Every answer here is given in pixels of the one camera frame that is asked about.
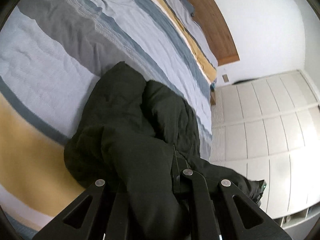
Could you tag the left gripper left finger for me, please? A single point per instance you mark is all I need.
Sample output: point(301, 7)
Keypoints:
point(100, 212)

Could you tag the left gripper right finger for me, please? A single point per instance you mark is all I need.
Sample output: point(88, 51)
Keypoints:
point(225, 213)

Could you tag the black puffy jacket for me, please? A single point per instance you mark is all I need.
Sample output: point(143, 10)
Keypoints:
point(137, 129)

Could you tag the white wardrobe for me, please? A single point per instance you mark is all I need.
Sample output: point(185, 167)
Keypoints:
point(268, 129)

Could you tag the wooden nightstand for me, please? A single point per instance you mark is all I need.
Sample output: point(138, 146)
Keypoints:
point(212, 97)

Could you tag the striped bed cover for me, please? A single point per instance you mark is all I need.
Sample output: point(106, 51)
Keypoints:
point(52, 54)

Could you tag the wooden headboard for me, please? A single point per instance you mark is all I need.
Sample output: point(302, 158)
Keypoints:
point(219, 38)

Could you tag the grey pillow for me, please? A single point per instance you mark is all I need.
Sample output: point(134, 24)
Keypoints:
point(185, 12)

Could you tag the wall light switch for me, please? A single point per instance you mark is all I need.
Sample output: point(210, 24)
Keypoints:
point(225, 78)

